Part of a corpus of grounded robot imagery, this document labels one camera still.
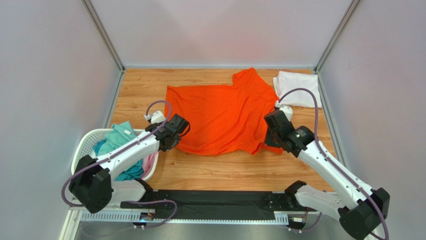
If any white laundry basket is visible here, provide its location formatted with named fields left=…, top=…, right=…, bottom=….
left=71, top=128, right=153, bottom=181

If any aluminium rail frame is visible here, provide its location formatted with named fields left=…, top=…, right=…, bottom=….
left=59, top=206, right=380, bottom=240

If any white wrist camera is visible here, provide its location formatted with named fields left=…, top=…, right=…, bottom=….
left=144, top=110, right=166, bottom=124
left=274, top=103, right=294, bottom=122

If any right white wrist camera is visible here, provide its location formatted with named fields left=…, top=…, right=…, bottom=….
left=274, top=103, right=294, bottom=122

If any pink t-shirt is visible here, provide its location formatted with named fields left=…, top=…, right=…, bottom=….
left=141, top=152, right=159, bottom=180

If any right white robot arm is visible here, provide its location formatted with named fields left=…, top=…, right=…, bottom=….
left=264, top=108, right=390, bottom=240

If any orange t-shirt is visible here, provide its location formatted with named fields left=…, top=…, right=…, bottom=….
left=165, top=68, right=283, bottom=156

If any folded white t-shirt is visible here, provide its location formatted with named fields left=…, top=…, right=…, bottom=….
left=272, top=70, right=323, bottom=109

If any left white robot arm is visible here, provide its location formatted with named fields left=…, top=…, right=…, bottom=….
left=63, top=114, right=190, bottom=214

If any teal t-shirt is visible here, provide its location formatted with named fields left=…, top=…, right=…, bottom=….
left=93, top=121, right=145, bottom=181

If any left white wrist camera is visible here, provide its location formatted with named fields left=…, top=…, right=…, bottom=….
left=144, top=110, right=166, bottom=124

